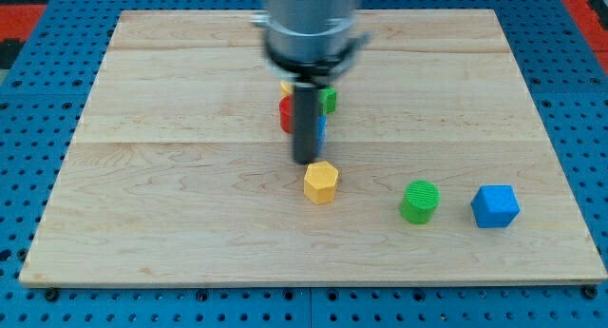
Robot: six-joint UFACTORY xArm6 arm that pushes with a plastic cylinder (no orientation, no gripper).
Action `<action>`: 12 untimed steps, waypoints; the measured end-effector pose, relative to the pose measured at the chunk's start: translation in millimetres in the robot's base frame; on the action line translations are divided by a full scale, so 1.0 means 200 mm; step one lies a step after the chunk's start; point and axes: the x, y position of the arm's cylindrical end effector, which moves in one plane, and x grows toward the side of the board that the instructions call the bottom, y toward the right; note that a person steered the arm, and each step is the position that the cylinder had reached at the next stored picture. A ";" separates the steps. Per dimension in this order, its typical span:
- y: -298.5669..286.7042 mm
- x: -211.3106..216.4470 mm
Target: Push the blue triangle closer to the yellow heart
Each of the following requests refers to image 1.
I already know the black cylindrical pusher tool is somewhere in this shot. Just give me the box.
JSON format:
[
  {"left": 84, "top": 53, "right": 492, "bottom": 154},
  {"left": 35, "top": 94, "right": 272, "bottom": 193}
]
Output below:
[{"left": 292, "top": 82, "right": 320, "bottom": 164}]

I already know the blue triangle block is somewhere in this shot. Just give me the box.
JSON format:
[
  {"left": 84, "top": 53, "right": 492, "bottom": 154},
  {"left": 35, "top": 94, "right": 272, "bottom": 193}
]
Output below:
[{"left": 316, "top": 115, "right": 327, "bottom": 155}]

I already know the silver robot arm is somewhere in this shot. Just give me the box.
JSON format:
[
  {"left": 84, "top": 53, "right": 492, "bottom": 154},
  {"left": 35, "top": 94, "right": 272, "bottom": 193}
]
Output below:
[{"left": 251, "top": 0, "right": 370, "bottom": 164}]

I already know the yellow heart block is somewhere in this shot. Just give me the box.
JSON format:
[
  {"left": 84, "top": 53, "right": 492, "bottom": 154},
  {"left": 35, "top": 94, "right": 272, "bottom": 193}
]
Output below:
[{"left": 279, "top": 80, "right": 294, "bottom": 99}]

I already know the red block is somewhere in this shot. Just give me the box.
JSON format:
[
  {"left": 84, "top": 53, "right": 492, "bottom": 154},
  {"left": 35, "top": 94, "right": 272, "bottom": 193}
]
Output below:
[{"left": 278, "top": 95, "right": 293, "bottom": 134}]

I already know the yellow hexagon block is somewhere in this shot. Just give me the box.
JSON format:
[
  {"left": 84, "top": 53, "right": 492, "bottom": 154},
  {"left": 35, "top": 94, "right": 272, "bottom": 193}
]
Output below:
[{"left": 304, "top": 161, "right": 339, "bottom": 204}]

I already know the wooden board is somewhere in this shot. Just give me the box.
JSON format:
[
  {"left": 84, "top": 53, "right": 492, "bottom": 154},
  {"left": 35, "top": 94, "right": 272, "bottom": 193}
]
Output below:
[{"left": 20, "top": 10, "right": 607, "bottom": 288}]

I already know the green cylinder block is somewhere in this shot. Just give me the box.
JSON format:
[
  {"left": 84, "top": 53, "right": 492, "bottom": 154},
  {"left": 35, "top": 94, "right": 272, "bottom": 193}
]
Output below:
[{"left": 399, "top": 180, "right": 441, "bottom": 224}]

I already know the blue cube block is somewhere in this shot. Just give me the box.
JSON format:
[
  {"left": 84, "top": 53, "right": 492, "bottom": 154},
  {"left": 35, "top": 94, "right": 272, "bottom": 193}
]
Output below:
[{"left": 470, "top": 184, "right": 521, "bottom": 228}]

